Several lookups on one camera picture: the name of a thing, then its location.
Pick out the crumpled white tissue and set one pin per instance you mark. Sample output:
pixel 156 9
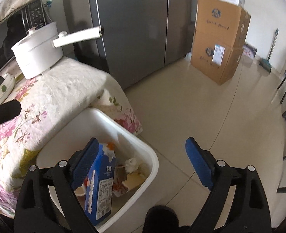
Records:
pixel 131 165

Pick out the grey refrigerator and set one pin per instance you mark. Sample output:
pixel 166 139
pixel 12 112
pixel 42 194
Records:
pixel 140 36

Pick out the lower cardboard box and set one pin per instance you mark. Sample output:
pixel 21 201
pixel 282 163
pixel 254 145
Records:
pixel 213 58

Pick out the black microwave oven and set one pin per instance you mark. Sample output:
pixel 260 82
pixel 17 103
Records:
pixel 16 28

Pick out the beige wrapper packet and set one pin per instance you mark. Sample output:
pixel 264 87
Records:
pixel 133 180

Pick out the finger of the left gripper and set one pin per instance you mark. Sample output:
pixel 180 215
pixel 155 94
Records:
pixel 9 110

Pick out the white bowl green handle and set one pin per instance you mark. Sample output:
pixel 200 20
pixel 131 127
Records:
pixel 7 83

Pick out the broom with dustpan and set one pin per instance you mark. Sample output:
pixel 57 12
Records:
pixel 265 62

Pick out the white trash bin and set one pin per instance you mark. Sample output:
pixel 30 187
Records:
pixel 126 214

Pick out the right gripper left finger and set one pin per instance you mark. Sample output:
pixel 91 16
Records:
pixel 34 210

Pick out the upper cardboard box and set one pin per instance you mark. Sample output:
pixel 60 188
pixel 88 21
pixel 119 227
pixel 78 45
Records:
pixel 226 21

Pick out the cardboard box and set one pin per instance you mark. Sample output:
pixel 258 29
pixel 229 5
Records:
pixel 213 58
pixel 226 21

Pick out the blue biscuit box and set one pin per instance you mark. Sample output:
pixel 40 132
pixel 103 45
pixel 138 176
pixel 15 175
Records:
pixel 98 197

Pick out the white electric cooking pot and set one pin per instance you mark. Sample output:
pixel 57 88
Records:
pixel 42 48

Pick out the floral tablecloth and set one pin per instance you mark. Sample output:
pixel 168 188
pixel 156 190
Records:
pixel 49 102

